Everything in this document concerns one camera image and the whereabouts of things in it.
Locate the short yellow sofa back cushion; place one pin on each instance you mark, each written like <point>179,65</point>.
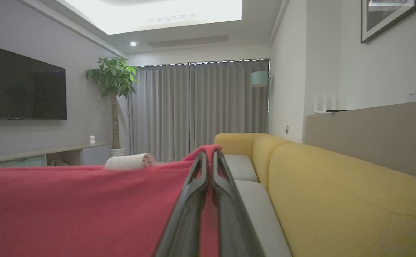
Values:
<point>236,142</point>
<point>266,157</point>

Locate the grey pleated curtain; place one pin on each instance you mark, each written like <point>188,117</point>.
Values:
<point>200,107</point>

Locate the dark framed wall picture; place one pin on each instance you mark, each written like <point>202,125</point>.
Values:
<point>368,25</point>

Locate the grey sofa seat cushion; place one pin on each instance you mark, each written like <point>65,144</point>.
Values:
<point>241,167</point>
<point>261,214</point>

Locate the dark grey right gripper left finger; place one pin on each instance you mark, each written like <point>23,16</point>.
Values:
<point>188,214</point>

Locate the white plant pot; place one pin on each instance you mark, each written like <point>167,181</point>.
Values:
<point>117,151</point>

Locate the black wall television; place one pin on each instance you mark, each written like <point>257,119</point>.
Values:
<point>22,85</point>

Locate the long yellow sofa back cushion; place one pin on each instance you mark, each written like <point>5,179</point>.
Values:
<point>350,207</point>

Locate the grey ceiling vent panel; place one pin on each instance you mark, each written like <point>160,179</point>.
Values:
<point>188,41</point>

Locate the beige half wall panel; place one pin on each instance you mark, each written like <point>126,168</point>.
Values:
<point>372,135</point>

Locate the white cylindrical roll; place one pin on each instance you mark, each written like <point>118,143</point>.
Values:
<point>125,161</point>

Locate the red and white garment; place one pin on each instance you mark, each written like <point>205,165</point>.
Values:
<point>79,210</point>

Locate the small white figurine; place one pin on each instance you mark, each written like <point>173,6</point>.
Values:
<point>92,140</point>

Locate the low light television cabinet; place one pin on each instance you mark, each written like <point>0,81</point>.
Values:
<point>33,155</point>

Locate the mint green lamp shade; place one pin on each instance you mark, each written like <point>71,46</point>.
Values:
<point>259,79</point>

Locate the green leafy indoor tree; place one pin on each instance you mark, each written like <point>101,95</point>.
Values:
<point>114,78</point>

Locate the white wall socket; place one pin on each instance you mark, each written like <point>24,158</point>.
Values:
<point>285,129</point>

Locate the white router with antennas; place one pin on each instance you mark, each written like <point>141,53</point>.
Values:
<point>329,105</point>

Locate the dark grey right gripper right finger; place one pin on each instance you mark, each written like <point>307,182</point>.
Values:
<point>232,217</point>

